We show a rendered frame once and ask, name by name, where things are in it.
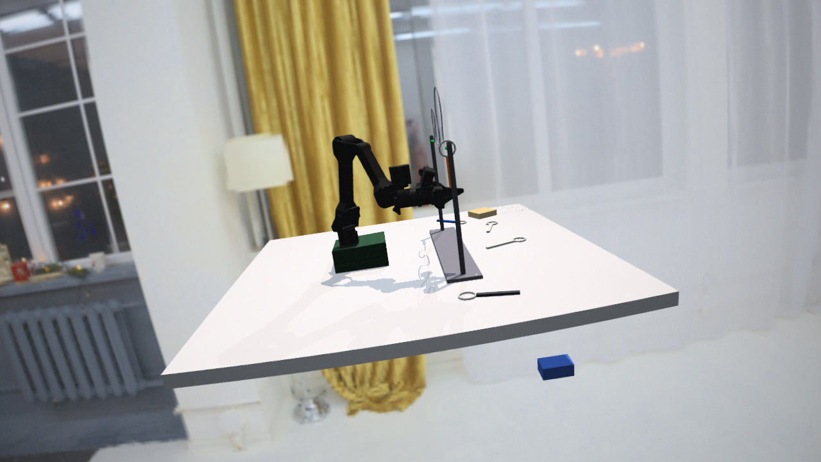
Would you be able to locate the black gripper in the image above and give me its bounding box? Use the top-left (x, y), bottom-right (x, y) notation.
top-left (412, 180), bottom-right (464, 209)

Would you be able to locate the black handle with white loop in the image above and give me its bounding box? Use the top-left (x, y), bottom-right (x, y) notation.
top-left (458, 290), bottom-right (521, 300)

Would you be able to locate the light orange square block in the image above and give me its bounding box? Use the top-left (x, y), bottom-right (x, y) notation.
top-left (468, 207), bottom-right (497, 219)

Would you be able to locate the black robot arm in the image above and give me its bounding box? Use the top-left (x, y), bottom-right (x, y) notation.
top-left (332, 135), bottom-right (436, 248)

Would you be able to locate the blue rectangular block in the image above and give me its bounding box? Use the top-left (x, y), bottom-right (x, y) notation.
top-left (537, 354), bottom-right (574, 380)

